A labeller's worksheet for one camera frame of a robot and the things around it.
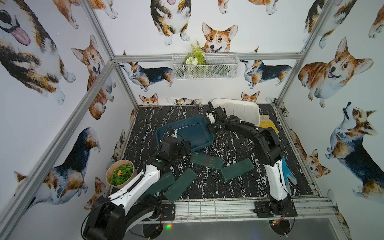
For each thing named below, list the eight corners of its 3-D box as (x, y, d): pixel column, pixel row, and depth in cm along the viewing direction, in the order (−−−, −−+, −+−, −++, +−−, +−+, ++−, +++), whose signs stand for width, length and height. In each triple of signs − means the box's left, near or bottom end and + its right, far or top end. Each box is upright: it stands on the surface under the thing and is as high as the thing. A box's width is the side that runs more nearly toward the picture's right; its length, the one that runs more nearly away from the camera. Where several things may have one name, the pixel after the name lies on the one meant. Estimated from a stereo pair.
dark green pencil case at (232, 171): (225, 180, 86) (226, 179, 84) (221, 169, 90) (221, 168, 88) (254, 169, 90) (255, 167, 88) (248, 159, 94) (249, 158, 92)
